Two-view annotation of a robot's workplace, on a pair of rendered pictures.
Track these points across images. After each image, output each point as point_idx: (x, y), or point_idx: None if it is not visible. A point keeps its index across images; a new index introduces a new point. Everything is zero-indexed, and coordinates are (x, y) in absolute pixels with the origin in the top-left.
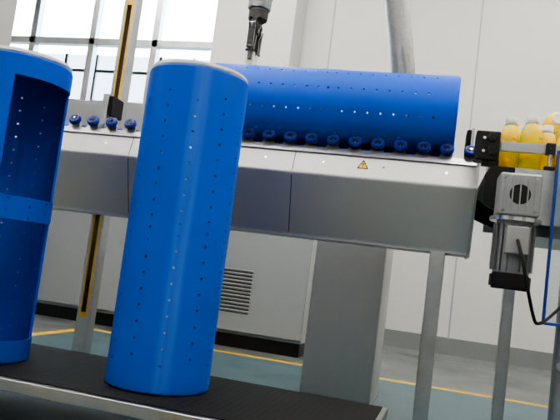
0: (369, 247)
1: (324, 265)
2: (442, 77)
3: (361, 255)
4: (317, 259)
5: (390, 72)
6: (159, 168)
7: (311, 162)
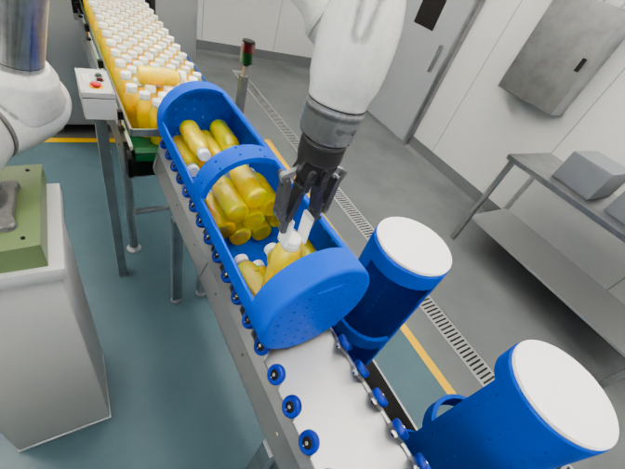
0: (79, 284)
1: (88, 345)
2: (231, 99)
3: (82, 298)
4: (88, 352)
5: (245, 119)
6: (405, 289)
7: None
